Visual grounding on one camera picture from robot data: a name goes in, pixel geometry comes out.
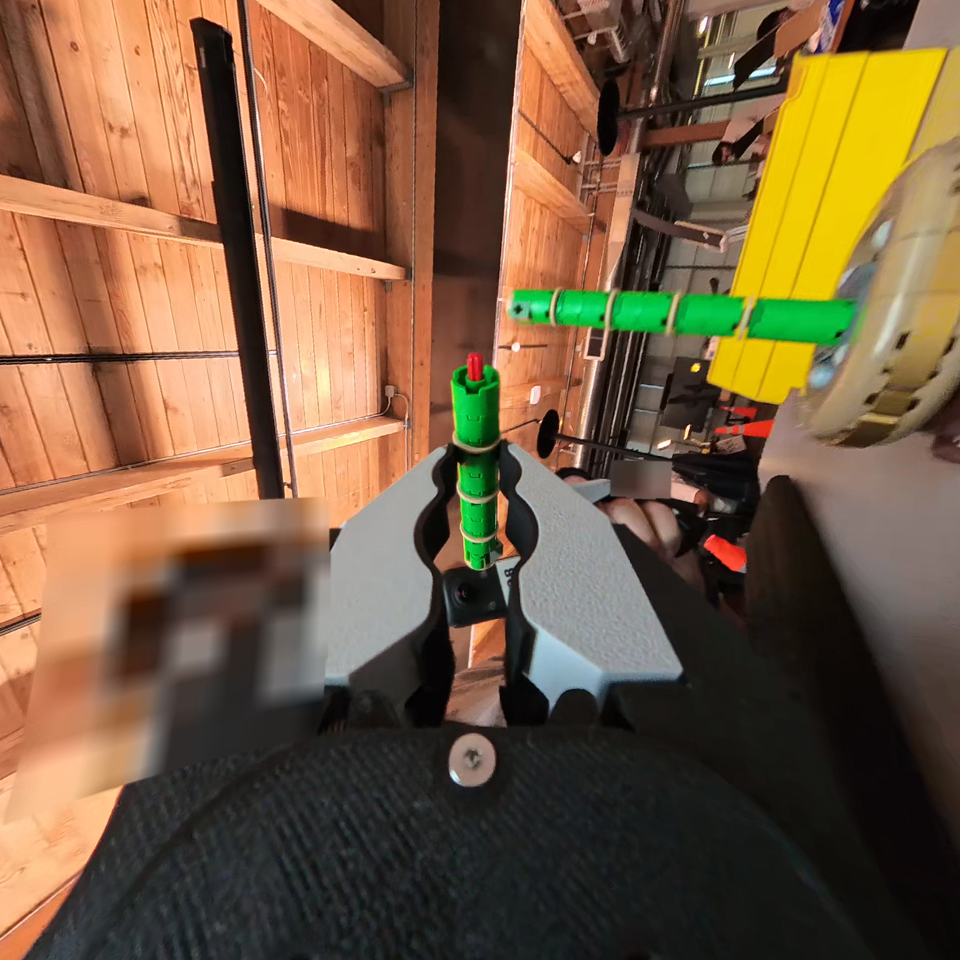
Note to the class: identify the orange traffic cone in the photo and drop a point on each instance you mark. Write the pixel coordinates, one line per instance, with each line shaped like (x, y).
(726, 553)
(750, 429)

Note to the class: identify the person's left hand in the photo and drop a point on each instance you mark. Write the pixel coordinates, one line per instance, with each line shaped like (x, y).
(652, 529)

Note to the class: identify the black pendant lamp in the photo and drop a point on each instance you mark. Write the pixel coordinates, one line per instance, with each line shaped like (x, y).
(607, 116)
(547, 433)

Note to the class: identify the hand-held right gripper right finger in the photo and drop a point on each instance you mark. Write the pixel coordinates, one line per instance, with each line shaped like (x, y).
(592, 600)

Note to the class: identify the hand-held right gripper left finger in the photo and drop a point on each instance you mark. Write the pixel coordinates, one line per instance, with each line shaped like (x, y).
(375, 592)

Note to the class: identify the yellow plastic bin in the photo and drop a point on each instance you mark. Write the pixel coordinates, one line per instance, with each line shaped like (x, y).
(810, 187)

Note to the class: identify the green toy bamboo stalk red-tipped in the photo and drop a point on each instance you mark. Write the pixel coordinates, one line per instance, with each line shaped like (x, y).
(478, 420)

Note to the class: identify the black ceiling rail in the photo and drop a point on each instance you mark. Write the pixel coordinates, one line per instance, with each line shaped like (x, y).
(236, 247)

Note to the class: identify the long green toy bamboo stalk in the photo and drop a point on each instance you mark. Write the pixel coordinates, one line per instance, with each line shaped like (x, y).
(645, 311)

